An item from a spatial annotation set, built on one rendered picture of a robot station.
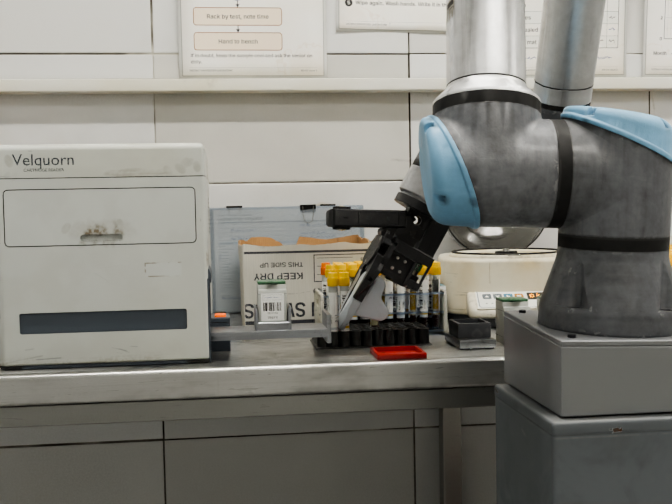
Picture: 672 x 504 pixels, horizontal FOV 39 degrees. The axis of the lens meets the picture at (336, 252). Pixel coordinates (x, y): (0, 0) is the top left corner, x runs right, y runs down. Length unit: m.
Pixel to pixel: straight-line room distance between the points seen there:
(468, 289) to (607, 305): 0.67
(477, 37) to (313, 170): 0.96
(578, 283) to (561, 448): 0.17
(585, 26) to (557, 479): 0.55
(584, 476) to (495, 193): 0.29
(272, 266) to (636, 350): 0.77
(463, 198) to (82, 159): 0.55
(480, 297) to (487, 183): 0.68
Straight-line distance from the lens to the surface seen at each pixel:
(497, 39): 1.02
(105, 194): 1.29
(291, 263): 1.58
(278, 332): 1.30
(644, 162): 1.00
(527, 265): 1.64
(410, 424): 2.01
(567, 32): 1.21
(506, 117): 0.98
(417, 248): 1.34
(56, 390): 1.28
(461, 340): 1.37
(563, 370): 0.96
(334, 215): 1.31
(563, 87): 1.23
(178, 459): 1.99
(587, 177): 0.98
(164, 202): 1.28
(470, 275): 1.63
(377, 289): 1.32
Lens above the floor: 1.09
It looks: 3 degrees down
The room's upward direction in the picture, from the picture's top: 1 degrees counter-clockwise
